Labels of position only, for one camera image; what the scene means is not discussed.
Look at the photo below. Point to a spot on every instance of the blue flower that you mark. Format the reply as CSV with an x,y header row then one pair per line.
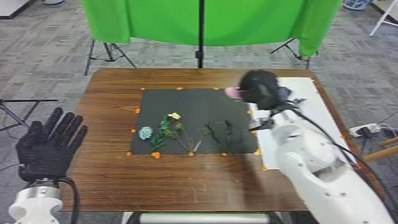
x,y
143,133

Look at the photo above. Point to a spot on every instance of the leafy green sprig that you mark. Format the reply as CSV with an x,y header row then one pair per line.
x,y
159,135

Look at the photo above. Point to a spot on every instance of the thin green sprig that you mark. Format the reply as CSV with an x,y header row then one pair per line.
x,y
227,131
213,133

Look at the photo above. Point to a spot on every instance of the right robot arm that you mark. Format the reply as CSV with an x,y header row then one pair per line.
x,y
319,166

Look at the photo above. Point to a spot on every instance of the yellow flower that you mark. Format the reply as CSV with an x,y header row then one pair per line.
x,y
174,116

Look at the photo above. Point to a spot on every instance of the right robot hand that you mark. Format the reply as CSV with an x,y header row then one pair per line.
x,y
259,86

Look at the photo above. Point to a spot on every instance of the black folding stand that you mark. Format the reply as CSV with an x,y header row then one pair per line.
x,y
23,110

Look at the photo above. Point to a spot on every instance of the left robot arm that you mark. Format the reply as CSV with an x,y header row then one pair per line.
x,y
33,203

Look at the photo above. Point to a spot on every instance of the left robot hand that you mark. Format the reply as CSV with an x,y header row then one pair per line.
x,y
49,150

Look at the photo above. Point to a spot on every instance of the white power strip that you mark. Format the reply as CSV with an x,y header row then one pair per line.
x,y
362,128

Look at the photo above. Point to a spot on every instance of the black stand pole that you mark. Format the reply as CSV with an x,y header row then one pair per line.
x,y
200,33

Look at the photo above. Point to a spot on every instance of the dark mat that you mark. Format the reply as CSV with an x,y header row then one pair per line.
x,y
200,106

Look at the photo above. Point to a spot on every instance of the pale grey bar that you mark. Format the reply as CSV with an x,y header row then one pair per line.
x,y
200,218

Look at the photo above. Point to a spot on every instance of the pink flower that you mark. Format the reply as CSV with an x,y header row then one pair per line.
x,y
232,93

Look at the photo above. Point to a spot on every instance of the black tripod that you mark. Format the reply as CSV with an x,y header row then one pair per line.
x,y
293,50
108,55

